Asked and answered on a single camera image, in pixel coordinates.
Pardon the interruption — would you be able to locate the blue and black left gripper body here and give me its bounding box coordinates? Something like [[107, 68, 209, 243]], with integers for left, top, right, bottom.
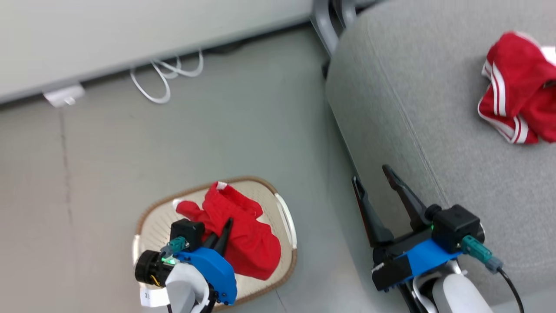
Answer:
[[174, 247, 238, 305]]

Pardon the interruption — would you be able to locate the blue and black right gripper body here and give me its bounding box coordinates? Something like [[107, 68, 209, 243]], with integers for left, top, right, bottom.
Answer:
[[372, 228, 463, 292]]

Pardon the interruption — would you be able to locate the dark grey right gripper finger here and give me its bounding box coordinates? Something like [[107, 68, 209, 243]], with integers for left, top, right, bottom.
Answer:
[[382, 165, 431, 231], [351, 176, 394, 246]]

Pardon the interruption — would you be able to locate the plain red garment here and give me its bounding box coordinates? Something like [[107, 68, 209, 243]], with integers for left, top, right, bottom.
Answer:
[[175, 181, 282, 281]]

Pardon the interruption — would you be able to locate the red garment with white stripes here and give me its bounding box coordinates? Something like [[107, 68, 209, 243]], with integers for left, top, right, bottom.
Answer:
[[477, 31, 556, 145]]

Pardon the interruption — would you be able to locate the grey fabric sofa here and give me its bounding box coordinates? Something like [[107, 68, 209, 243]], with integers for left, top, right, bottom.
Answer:
[[325, 0, 556, 313]]

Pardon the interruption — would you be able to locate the beige plastic laundry basket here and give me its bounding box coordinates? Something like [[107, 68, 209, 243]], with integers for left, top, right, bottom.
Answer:
[[132, 175, 298, 312]]

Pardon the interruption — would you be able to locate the black flat base under partition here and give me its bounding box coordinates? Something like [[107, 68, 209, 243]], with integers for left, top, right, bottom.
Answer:
[[208, 40, 250, 56]]

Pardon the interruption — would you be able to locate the grey curved partition leg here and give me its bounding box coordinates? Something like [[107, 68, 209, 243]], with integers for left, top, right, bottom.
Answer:
[[334, 0, 357, 27], [310, 0, 340, 56]]

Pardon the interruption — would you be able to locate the white power adapter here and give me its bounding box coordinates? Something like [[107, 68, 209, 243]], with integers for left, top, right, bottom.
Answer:
[[43, 84, 86, 108]]

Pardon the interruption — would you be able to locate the large white partition panel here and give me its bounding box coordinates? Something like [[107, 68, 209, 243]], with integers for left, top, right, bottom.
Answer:
[[0, 0, 315, 106]]

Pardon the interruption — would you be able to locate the teal left camera cable plug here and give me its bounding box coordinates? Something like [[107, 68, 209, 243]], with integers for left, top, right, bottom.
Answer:
[[160, 236, 190, 260]]

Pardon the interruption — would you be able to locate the teal camera cable plug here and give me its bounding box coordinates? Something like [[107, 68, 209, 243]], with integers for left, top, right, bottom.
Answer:
[[461, 235, 504, 273], [160, 236, 190, 260]]

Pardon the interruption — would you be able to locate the teal right camera cable plug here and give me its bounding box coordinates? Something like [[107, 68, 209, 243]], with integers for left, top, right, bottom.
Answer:
[[461, 235, 504, 273]]

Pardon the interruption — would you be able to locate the black right camera cable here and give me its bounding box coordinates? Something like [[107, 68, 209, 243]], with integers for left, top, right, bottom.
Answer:
[[496, 267, 526, 313]]

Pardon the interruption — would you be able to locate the white looped cable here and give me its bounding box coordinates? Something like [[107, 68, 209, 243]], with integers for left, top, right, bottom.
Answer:
[[129, 49, 205, 105]]

